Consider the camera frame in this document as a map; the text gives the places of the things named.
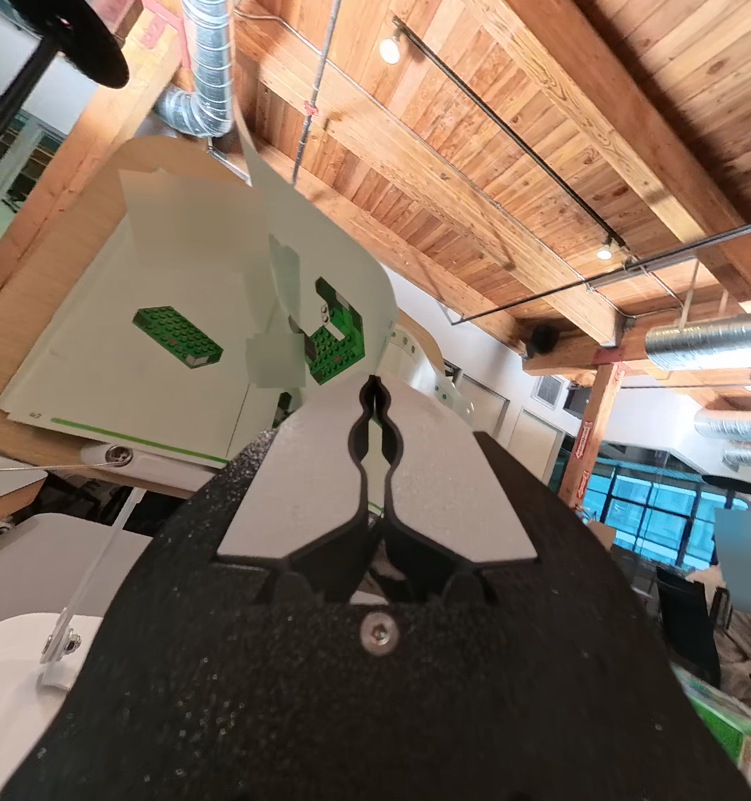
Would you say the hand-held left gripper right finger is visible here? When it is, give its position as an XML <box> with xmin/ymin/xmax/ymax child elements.
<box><xmin>374</xmin><ymin>374</ymin><xmax>539</xmax><ymax>565</ymax></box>

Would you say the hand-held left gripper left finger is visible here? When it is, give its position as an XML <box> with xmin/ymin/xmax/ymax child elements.
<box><xmin>216</xmin><ymin>374</ymin><xmax>376</xmax><ymax>563</ymax></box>

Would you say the brick instruction booklet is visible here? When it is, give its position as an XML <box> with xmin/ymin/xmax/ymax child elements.
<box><xmin>0</xmin><ymin>106</ymin><xmax>401</xmax><ymax>467</ymax></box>

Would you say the wood-edged grey desk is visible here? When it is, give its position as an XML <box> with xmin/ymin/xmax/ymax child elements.
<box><xmin>0</xmin><ymin>466</ymin><xmax>50</xmax><ymax>533</ymax></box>

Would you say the blue window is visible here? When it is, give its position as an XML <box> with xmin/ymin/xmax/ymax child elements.
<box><xmin>578</xmin><ymin>457</ymin><xmax>729</xmax><ymax>567</ymax></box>

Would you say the black chair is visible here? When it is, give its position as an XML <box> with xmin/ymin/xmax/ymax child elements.
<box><xmin>657</xmin><ymin>566</ymin><xmax>723</xmax><ymax>689</ymax></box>

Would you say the black metal strut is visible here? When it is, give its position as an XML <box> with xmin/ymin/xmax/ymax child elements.
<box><xmin>449</xmin><ymin>216</ymin><xmax>751</xmax><ymax>326</ymax></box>

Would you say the green toy box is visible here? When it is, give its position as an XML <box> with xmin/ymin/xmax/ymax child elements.
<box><xmin>676</xmin><ymin>663</ymin><xmax>751</xmax><ymax>767</ymax></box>

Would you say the wooden and white book stand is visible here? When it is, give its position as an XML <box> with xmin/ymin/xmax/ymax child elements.
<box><xmin>0</xmin><ymin>134</ymin><xmax>457</xmax><ymax>801</ymax></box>

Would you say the metal conduit pipe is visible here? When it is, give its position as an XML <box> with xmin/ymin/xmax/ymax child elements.
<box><xmin>291</xmin><ymin>0</ymin><xmax>345</xmax><ymax>185</ymax></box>

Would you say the wooden post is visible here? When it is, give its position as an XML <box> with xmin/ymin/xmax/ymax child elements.
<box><xmin>560</xmin><ymin>363</ymin><xmax>626</xmax><ymax>511</ymax></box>

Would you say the thick silver duct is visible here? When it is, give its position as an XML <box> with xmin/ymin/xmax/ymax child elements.
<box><xmin>644</xmin><ymin>310</ymin><xmax>751</xmax><ymax>370</ymax></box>

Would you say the black track light rail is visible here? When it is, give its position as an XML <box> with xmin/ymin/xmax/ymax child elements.
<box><xmin>378</xmin><ymin>15</ymin><xmax>629</xmax><ymax>260</ymax></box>

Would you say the bent silver duct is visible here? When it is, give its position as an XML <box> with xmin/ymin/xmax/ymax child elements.
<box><xmin>153</xmin><ymin>0</ymin><xmax>235</xmax><ymax>139</ymax></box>

